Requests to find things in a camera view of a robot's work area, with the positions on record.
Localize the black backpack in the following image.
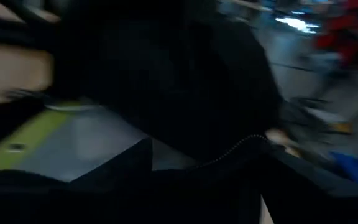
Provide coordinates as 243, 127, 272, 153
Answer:
0, 0, 358, 224

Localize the blue plastic bin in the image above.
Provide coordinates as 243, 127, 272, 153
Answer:
331, 151, 358, 191

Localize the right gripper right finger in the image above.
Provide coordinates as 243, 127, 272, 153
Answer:
261, 149, 358, 224

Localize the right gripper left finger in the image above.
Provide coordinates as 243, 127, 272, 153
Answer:
68, 138, 154, 194

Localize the red shelving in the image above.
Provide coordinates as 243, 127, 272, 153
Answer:
314, 0, 358, 74

